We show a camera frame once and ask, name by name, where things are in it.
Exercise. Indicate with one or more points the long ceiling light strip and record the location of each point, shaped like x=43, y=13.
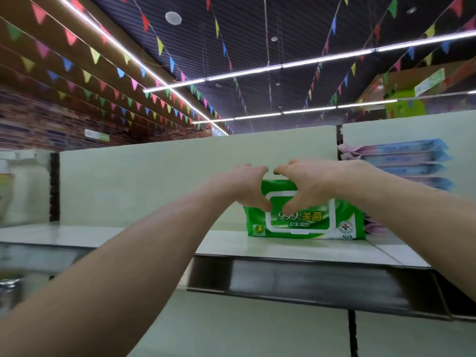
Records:
x=245, y=70

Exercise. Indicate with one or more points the person's right forearm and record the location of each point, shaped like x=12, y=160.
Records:
x=424, y=226

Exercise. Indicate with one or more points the round white ceiling fixture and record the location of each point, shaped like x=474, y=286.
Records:
x=173, y=17

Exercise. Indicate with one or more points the green wall sign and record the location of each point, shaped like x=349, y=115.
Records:
x=97, y=135

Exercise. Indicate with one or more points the diagonal ceiling light strip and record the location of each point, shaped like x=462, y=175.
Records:
x=134, y=59

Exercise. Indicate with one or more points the person's left hand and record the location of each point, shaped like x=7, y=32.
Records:
x=242, y=182

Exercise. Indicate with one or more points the pink blue packet stack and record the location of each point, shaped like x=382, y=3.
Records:
x=401, y=148

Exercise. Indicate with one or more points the metal store shelving unit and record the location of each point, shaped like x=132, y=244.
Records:
x=149, y=174

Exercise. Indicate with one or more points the person's left forearm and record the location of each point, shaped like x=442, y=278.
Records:
x=97, y=286

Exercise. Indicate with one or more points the person's right hand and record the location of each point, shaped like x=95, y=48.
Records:
x=327, y=178

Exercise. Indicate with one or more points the short ceiling light strip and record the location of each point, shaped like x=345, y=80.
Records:
x=256, y=115

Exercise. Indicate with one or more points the green yellow store sign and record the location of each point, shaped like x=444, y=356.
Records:
x=405, y=104

